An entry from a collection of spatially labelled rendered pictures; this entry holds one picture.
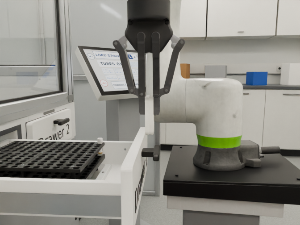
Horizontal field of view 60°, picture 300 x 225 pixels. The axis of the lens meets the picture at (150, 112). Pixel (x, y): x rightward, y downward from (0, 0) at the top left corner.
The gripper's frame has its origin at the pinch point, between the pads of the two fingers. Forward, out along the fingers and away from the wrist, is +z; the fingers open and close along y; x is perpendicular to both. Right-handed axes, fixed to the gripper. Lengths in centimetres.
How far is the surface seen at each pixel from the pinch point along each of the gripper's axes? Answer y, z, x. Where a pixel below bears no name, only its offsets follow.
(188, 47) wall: 35, -40, 363
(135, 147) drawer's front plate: -2.6, 5.9, -1.2
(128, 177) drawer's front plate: -2.4, 7.4, -11.5
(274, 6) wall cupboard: 141, -87, 318
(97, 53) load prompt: -33, -17, 88
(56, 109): -36, 5, 40
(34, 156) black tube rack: -23.2, 8.6, 0.7
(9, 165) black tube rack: -24.9, 8.5, -4.9
